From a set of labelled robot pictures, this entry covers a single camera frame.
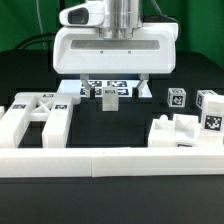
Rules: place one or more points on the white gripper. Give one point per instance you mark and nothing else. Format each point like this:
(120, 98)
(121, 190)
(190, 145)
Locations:
(79, 48)

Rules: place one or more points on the white chair seat panel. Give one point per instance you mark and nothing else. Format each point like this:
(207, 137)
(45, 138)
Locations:
(182, 131)

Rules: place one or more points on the white tagged cube part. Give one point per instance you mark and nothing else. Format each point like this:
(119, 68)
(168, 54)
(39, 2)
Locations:
(176, 97)

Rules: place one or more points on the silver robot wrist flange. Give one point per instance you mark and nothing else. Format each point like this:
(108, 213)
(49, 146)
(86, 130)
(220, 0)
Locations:
(122, 17)

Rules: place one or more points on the small tagged cube right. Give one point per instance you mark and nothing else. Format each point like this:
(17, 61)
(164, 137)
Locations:
(201, 95)

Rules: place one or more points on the white chair back frame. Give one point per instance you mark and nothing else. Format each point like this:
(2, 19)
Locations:
(54, 109)

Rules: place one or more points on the white fence wall rail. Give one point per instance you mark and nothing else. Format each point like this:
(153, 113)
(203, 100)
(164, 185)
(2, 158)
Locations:
(105, 162)

